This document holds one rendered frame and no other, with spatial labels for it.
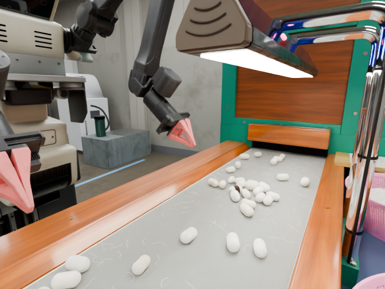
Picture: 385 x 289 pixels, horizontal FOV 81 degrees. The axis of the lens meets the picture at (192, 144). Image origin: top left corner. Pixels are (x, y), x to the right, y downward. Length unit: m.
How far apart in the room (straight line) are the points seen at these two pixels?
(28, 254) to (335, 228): 0.50
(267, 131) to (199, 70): 2.36
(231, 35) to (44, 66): 0.73
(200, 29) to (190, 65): 3.06
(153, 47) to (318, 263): 0.61
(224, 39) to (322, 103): 0.80
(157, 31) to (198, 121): 2.62
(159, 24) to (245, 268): 0.60
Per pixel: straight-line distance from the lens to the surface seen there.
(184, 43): 0.26
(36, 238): 0.48
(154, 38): 0.70
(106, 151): 3.07
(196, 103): 3.24
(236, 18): 0.23
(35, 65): 0.88
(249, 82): 1.06
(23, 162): 0.36
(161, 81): 0.64
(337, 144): 1.01
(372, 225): 0.68
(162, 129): 0.64
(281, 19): 0.45
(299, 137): 0.95
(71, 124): 4.09
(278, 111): 1.03
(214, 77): 3.12
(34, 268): 0.44
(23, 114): 0.91
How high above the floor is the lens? 1.00
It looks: 14 degrees down
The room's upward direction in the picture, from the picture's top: straight up
